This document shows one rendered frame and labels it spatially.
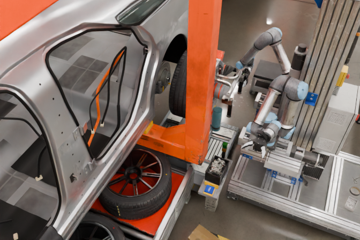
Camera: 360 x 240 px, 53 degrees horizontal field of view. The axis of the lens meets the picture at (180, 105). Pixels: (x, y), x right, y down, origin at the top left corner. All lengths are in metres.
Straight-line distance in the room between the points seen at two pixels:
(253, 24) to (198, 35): 3.80
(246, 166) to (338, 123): 1.07
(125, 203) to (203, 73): 1.22
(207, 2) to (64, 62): 1.74
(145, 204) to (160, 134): 0.61
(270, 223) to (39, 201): 2.00
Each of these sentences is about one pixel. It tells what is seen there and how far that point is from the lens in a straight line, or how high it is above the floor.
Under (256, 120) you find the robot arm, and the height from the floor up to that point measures 1.19.
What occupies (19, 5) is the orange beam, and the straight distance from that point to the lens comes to 0.87.
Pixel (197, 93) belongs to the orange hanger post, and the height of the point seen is 1.33.
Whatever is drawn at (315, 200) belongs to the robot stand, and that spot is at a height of 0.21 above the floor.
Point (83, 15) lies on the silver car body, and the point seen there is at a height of 1.95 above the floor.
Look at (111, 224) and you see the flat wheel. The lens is 2.93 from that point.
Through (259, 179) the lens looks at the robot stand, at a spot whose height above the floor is 0.21.
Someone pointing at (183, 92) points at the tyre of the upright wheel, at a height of 0.99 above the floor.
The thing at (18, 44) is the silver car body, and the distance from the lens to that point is 2.01.
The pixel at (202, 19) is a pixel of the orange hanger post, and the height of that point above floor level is 1.93.
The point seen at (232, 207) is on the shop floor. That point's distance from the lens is 3.58.
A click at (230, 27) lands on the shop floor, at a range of 5.93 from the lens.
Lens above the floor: 3.04
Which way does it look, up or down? 43 degrees down
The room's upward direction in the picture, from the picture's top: 1 degrees clockwise
